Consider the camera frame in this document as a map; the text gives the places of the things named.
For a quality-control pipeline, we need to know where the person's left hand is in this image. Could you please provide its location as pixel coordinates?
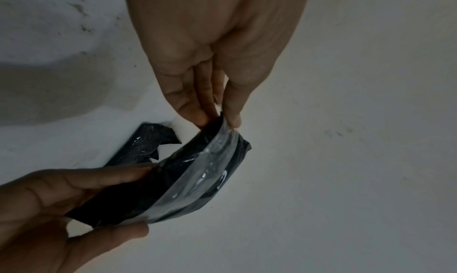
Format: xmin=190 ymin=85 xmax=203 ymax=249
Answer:
xmin=123 ymin=0 xmax=315 ymax=130

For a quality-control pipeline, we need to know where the person's right hand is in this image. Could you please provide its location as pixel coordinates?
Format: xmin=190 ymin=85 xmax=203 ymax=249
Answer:
xmin=0 ymin=163 xmax=158 ymax=273

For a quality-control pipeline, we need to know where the black packet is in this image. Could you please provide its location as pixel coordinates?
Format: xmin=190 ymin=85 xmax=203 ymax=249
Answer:
xmin=66 ymin=112 xmax=253 ymax=229

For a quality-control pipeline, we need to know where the clear tape strip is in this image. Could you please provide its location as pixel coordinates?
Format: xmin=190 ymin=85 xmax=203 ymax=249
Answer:
xmin=121 ymin=122 xmax=248 ymax=226

